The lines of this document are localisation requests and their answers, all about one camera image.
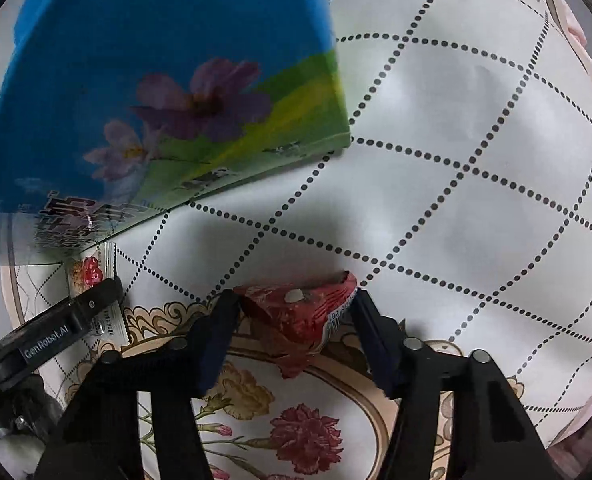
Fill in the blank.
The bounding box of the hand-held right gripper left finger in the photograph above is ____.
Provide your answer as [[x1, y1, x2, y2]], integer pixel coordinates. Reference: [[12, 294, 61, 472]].
[[35, 290, 242, 480]]

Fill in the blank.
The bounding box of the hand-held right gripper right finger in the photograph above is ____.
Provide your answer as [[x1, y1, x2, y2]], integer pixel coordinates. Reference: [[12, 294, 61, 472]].
[[348, 290, 549, 480]]

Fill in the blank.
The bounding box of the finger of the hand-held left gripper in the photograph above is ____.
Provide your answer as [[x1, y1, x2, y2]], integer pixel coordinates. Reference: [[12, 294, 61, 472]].
[[68, 276, 125, 333]]

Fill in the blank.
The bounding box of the white snack packet red print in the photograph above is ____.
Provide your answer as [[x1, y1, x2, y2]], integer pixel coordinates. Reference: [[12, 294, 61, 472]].
[[67, 241, 129, 353]]

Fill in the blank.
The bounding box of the blue green floral box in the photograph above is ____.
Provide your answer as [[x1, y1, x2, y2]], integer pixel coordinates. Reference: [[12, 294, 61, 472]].
[[0, 0, 353, 267]]

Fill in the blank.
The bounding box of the floral printed tablecloth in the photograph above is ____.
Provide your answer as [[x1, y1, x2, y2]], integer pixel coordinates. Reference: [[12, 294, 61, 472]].
[[0, 0, 592, 480]]

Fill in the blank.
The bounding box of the pink cloth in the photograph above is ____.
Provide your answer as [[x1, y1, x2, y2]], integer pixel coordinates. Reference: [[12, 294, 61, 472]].
[[561, 0, 591, 53]]

